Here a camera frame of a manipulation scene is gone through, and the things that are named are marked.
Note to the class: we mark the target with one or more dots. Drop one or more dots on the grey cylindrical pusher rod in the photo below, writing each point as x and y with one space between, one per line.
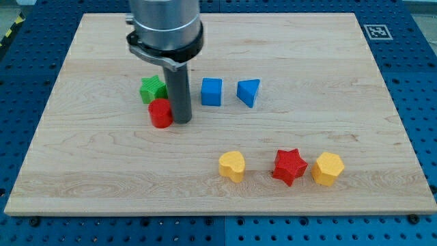
178 93

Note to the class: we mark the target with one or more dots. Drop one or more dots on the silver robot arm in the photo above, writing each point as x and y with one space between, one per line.
168 33

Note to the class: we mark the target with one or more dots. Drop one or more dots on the green star block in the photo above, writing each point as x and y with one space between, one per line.
152 88

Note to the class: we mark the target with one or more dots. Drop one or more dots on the yellow heart block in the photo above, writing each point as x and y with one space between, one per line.
232 165

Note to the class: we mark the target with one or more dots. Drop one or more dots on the red star block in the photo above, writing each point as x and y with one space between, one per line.
288 165

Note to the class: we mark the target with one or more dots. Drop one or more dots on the red cylinder block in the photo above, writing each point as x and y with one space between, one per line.
160 113

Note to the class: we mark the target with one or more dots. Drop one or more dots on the blue cube block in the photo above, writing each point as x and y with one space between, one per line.
211 91

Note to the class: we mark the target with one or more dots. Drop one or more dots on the blue triangular prism block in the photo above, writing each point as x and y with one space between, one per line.
247 91

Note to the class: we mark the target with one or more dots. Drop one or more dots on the wooden board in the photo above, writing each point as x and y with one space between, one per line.
96 153

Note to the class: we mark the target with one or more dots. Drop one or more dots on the yellow hexagon block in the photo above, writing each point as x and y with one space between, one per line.
328 166

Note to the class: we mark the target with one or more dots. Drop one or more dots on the white fiducial marker tag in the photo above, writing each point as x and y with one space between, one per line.
377 32

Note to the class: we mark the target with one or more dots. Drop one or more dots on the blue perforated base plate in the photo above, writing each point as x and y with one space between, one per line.
30 67

